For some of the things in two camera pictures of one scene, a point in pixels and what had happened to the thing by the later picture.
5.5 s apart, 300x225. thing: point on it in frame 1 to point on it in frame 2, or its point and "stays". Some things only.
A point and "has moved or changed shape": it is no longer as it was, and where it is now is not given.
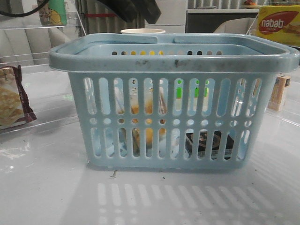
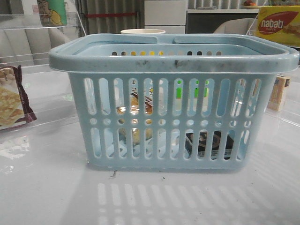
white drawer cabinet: [173, 18] stays
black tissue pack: [202, 145] stays
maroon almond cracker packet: [15, 106] stays
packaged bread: [134, 109] has moved or changed shape
